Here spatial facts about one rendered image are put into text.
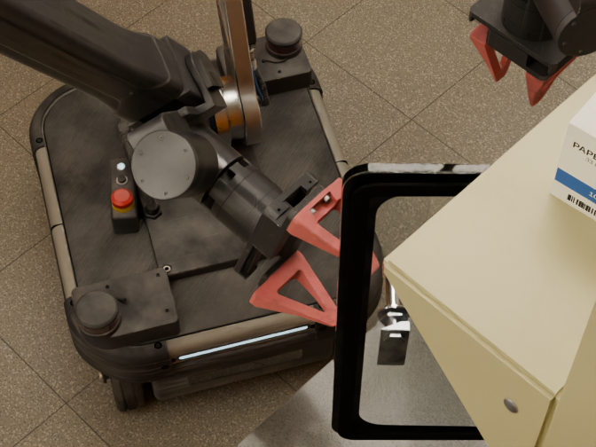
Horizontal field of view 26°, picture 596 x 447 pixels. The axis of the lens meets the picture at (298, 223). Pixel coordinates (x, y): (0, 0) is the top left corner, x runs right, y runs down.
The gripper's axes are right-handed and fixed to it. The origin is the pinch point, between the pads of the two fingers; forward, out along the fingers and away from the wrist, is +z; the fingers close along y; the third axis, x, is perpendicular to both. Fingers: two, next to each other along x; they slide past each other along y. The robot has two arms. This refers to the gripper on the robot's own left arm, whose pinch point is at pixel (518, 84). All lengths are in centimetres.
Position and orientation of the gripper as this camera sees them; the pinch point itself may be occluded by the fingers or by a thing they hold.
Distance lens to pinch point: 129.4
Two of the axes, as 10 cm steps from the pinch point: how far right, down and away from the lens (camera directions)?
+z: 0.0, 5.8, 8.2
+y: 7.1, 5.7, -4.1
